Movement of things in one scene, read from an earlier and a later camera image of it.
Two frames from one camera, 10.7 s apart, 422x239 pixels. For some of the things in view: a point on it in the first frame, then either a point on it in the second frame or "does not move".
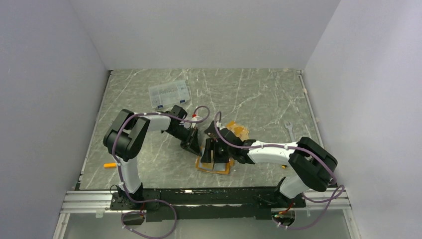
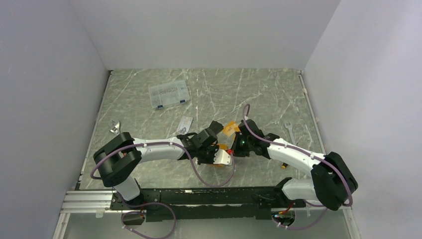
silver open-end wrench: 289,127 does not move
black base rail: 204,203 does not move
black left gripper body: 181,133 -> 206,155
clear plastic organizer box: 164,94 does not move
